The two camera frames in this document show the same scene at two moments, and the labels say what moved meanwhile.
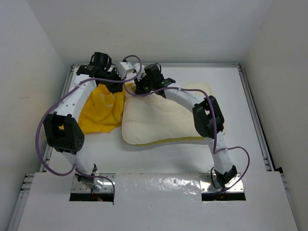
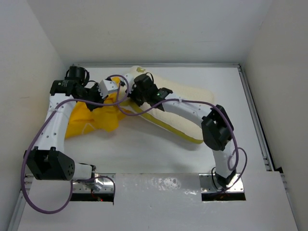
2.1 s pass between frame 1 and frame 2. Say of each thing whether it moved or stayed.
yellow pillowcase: stayed
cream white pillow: moved
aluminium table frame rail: stayed
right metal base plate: stayed
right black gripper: moved
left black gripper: moved
